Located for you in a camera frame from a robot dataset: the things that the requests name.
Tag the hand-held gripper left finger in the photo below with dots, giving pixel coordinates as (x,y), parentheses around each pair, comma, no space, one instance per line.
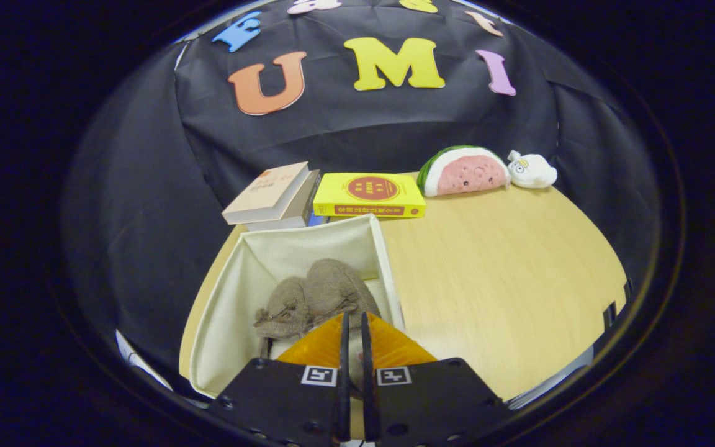
(343,385)

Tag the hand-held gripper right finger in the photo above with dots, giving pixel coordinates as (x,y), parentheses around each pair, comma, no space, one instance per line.
(368,385)

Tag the brown fuzzy shoe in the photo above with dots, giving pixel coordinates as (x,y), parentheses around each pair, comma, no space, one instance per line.
(283,301)
(332,285)

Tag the cream fabric storage box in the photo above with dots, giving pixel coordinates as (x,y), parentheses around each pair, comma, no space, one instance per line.
(233,323)

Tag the grey thick book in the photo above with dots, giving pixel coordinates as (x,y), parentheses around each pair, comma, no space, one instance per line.
(308,198)

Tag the yellow book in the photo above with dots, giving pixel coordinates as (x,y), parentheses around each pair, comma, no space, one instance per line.
(370,189)

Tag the watermelon slice plush toy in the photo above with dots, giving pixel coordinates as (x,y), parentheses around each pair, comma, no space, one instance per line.
(469,174)

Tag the black backdrop cloth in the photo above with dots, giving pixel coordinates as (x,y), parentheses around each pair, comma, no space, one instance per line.
(364,124)

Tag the white plush toy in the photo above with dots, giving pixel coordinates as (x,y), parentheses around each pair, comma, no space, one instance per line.
(534,171)

